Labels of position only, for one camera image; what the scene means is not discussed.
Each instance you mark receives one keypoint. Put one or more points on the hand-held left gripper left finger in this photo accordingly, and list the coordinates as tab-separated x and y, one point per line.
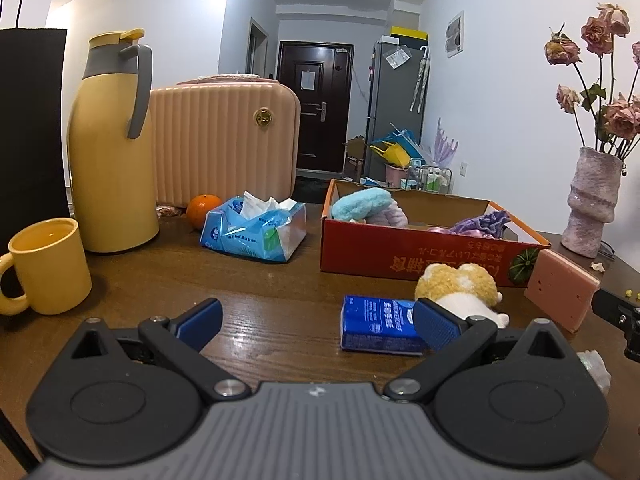
200	322

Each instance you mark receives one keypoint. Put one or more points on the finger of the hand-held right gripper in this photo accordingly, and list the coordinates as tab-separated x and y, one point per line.
610	307

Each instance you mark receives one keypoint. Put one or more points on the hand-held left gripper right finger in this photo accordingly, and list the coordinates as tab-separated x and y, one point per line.
435	325

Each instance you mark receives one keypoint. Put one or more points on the yellow and white plush toy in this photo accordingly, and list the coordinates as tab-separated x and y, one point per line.
457	282

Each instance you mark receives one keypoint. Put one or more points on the pink sponge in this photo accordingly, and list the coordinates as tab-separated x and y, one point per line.
557	285

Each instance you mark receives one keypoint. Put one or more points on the small blue tissue packet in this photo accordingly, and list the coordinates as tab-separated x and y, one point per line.
375	325

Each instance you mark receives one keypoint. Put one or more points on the red cardboard box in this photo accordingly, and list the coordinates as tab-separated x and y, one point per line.
380	255

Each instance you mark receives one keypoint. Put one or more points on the pink satin bonnet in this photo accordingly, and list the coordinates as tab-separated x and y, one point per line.
442	230

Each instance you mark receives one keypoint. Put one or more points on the purple knit cloth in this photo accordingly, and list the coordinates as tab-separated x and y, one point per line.
482	222

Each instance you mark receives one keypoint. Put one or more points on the light blue plush toy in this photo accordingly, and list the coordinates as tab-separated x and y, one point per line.
357	203

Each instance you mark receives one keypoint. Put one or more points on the scattered yellow crumbs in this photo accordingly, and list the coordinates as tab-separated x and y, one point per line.
628	291

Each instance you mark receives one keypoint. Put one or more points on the fallen rose petal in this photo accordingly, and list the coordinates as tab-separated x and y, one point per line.
597	267

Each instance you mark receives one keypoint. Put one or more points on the blue tissue pack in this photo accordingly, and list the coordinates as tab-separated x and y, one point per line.
250	240

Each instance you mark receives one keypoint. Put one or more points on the pink textured vase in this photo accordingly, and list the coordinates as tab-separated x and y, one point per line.
590	200

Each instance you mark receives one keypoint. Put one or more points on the orange fruit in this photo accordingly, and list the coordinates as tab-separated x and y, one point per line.
202	212

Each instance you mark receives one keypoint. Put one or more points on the small snack packet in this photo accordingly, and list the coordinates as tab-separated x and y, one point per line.
167	211

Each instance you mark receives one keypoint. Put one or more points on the pale pink plush item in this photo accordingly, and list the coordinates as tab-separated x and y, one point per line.
387	216

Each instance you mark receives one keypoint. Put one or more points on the pink bucket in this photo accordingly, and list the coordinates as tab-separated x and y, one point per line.
395	176

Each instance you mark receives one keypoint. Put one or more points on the yellow mug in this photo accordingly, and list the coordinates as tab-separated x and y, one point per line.
50	270

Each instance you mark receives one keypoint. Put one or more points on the dark door mat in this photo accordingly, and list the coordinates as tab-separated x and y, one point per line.
312	190

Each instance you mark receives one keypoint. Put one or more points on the yellow bag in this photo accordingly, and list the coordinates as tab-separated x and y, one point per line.
395	154

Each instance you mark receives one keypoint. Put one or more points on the yellow thermos jug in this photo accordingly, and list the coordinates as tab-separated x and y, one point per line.
110	170

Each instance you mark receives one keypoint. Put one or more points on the pink ribbed suitcase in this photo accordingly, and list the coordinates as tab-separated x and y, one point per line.
220	145

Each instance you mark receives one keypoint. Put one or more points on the blue bag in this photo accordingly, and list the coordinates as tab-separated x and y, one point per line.
405	140

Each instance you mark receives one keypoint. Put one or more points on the brown cardboard box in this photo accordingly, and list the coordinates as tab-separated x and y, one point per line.
355	152

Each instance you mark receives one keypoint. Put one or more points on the bunch of dried pink roses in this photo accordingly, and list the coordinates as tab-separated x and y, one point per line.
620	117

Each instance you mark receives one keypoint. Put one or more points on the dark brown entrance door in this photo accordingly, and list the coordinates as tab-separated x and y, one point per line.
310	135

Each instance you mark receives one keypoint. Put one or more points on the grey refrigerator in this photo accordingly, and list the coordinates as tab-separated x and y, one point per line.
395	110

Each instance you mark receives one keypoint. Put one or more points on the folded umbrella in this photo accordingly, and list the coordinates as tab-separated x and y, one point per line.
420	80

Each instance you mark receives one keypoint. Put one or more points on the black paper bag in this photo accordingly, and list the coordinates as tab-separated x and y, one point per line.
30	135

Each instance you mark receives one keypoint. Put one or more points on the white paper notice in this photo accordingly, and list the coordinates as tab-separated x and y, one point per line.
308	80

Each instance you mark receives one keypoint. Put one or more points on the clear plastic bag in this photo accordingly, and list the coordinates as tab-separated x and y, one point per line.
397	57

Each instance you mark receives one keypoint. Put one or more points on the grey interior door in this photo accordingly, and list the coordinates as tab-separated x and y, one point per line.
257	50

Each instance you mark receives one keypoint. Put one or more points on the yellow box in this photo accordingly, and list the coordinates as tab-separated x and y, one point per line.
410	34

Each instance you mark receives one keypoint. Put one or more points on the white wall switch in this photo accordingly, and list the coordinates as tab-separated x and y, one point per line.
465	168

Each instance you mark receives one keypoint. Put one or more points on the purple flower wall decoration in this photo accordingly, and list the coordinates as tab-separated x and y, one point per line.
444	147

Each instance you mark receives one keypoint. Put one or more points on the wall picture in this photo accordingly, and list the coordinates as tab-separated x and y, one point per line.
455	32

